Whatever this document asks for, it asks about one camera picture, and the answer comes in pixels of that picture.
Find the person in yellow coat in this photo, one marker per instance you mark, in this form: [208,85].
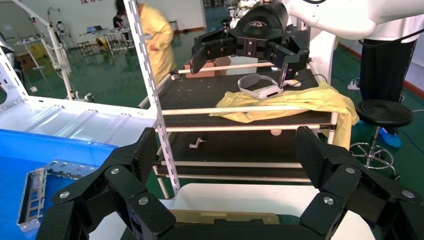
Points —
[159,39]

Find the white black hanging robot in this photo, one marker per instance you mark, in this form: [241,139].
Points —
[63,31]

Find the person in white shirt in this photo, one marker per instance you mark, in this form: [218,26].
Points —
[384,73]

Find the silver perforated metal bracket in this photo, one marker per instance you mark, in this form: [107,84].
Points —
[71,169]

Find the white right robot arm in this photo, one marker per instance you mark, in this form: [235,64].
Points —
[348,16]

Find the white box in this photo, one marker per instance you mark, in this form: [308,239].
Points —
[245,64]

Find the blue plastic bin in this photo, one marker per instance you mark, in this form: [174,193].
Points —
[20,149]

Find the white VR headset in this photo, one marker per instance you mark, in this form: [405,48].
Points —
[265,91]

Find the person in black shirt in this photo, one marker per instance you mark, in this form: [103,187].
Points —
[118,22]

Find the white power strip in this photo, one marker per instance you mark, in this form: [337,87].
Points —
[353,85]

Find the yellow floor sign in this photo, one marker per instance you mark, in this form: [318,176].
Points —
[38,51]

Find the long gray slotted metal part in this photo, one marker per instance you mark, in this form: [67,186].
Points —
[31,202]

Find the white robot torso column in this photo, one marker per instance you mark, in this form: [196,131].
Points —
[323,53]

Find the yellow garment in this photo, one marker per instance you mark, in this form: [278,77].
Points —
[298,102]

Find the brown cardboard box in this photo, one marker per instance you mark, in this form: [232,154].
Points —
[207,71]

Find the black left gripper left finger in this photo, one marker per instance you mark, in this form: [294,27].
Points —
[99,198]

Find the white workshop table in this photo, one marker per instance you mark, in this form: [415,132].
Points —
[109,33]

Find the white wheeled stand frame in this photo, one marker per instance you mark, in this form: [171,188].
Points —
[56,53]

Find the black round swivel stool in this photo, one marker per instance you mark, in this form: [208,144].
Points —
[384,112]

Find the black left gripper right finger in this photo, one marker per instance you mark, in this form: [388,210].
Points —
[357,195]

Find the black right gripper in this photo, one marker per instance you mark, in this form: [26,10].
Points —
[261,26]

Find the white metal shelf rack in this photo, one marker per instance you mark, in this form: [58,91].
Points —
[82,122]

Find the black shelf cart white pipes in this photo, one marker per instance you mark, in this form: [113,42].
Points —
[205,92]

